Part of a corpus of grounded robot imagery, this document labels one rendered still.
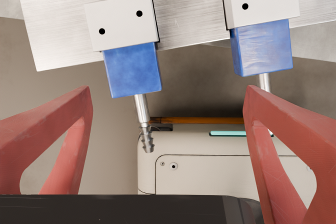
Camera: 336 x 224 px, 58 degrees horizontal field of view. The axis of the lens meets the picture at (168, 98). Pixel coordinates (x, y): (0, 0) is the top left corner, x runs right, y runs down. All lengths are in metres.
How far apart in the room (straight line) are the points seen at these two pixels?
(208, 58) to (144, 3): 0.90
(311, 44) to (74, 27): 0.23
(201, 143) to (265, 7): 0.68
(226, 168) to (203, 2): 0.71
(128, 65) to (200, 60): 0.88
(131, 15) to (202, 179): 0.74
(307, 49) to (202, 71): 0.81
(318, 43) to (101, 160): 1.00
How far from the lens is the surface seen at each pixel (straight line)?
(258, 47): 0.26
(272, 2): 0.25
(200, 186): 0.94
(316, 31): 0.35
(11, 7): 0.35
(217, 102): 1.15
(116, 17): 0.24
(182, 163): 0.90
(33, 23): 0.28
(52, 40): 0.28
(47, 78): 1.21
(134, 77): 0.25
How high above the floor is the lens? 1.11
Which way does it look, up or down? 80 degrees down
